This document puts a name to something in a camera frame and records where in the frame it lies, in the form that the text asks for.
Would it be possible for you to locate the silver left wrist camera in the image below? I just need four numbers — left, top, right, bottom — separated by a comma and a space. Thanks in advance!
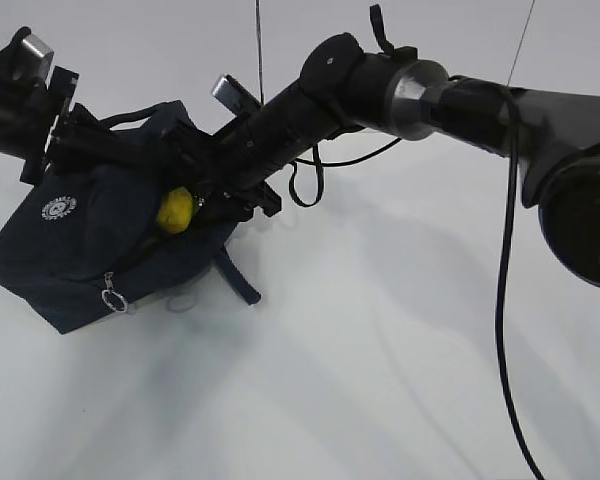
0, 26, 54, 83

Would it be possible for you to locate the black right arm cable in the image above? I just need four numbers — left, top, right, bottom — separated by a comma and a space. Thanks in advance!
287, 84, 546, 480

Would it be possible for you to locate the dark navy fabric lunch bag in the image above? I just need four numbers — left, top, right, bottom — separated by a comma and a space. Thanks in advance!
0, 101, 261, 334

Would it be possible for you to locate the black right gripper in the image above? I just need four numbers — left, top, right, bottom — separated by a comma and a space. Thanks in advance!
161, 116, 281, 216

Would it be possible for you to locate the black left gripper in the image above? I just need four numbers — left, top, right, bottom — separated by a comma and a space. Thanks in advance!
20, 66, 160, 184

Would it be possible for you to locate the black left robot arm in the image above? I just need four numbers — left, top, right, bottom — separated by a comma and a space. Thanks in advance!
0, 67, 159, 186

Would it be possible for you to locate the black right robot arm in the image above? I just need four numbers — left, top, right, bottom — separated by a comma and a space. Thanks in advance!
165, 33, 600, 288

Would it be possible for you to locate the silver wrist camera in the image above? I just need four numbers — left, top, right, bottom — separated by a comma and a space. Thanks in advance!
211, 74, 261, 116
0, 26, 54, 83

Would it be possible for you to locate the yellow lemon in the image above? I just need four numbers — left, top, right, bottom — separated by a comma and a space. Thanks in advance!
156, 187, 196, 235

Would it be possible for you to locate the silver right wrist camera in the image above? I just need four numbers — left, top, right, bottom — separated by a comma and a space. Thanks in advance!
211, 74, 261, 116

